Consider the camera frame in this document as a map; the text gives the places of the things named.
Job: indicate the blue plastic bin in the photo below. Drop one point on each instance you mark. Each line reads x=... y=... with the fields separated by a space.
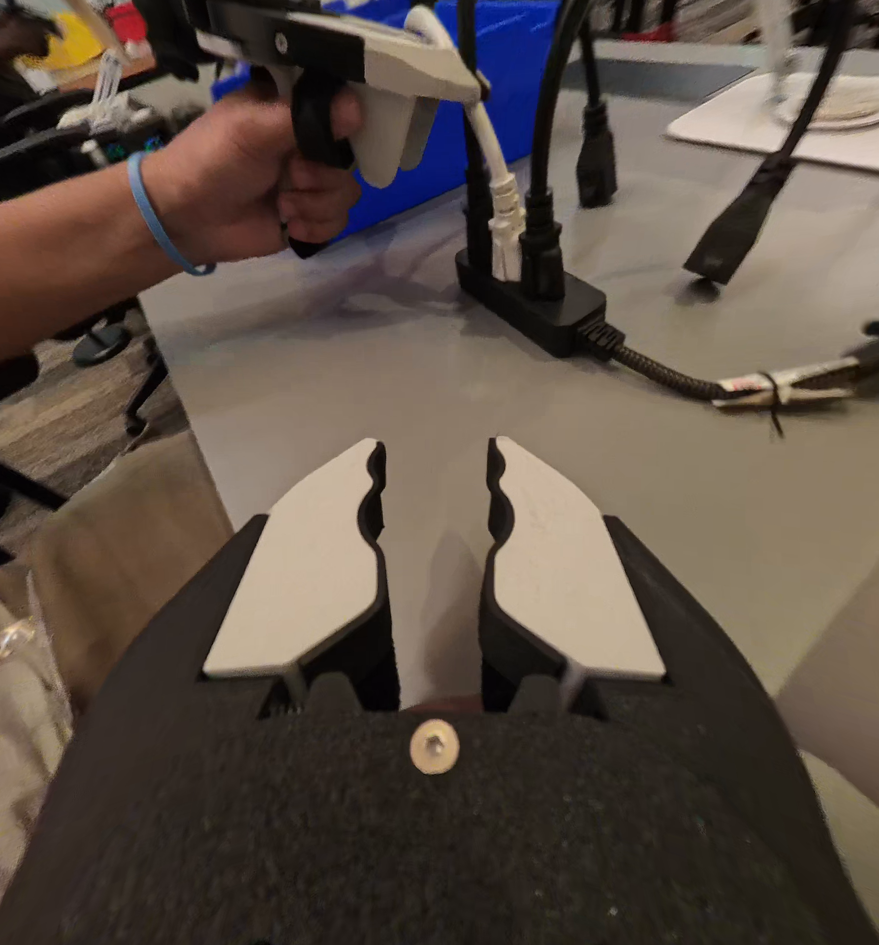
x=513 y=74

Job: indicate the white plastic holder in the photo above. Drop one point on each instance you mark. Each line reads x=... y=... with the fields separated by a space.
x=107 y=96

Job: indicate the clear plastic bag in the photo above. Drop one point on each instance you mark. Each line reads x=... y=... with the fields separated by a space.
x=11 y=738

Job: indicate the dark desk mat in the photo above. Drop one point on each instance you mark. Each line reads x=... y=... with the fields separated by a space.
x=668 y=81

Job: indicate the person's left hand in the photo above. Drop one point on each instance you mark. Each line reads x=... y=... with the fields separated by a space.
x=225 y=170

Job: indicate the person's left forearm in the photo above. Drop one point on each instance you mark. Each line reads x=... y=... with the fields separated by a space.
x=55 y=273

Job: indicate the red object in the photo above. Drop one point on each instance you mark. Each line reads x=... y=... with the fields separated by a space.
x=122 y=18

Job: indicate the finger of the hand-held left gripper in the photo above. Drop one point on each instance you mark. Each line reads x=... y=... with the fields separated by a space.
x=425 y=66

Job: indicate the blue wristband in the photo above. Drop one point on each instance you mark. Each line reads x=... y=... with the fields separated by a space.
x=148 y=210

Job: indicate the yellow object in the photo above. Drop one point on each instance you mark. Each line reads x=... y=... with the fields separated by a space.
x=78 y=44

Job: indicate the white stand post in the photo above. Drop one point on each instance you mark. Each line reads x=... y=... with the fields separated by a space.
x=783 y=66

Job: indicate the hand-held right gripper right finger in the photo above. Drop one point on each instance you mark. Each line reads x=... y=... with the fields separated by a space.
x=565 y=576

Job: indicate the white mat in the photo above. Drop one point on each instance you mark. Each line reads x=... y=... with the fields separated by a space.
x=853 y=148

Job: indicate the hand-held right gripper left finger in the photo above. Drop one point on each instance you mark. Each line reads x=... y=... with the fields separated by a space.
x=299 y=576

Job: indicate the black power strip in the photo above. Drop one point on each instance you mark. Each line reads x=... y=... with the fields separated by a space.
x=572 y=303

